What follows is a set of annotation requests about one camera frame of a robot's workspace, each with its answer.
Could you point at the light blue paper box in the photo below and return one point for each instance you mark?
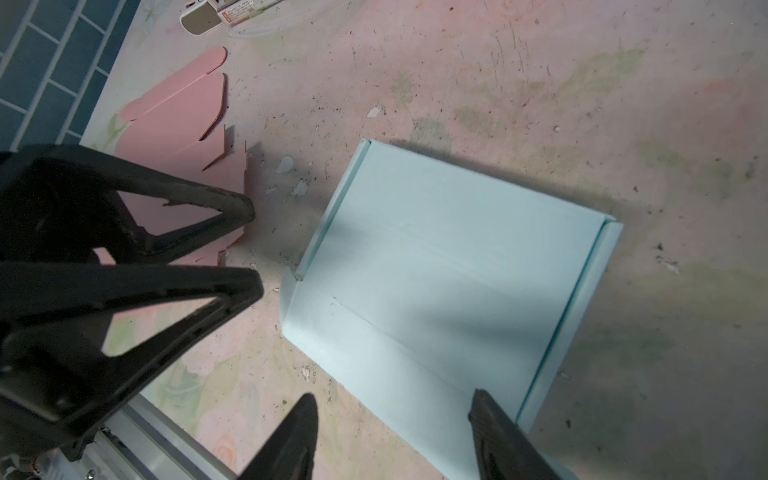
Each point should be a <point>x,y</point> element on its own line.
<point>426,281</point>

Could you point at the aluminium mounting rail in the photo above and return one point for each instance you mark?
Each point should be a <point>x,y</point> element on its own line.
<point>137,442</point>

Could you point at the pink flat paper box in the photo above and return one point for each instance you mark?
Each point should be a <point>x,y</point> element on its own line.
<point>175,128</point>

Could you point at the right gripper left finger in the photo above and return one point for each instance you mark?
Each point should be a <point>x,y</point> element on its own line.
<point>289,452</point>

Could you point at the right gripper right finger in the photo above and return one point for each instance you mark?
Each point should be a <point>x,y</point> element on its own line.
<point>502,450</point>

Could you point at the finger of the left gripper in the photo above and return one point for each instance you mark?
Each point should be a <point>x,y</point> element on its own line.
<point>60,202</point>
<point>57,385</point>

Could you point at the clear highlighter marker pack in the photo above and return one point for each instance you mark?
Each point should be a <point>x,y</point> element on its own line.
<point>233,12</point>

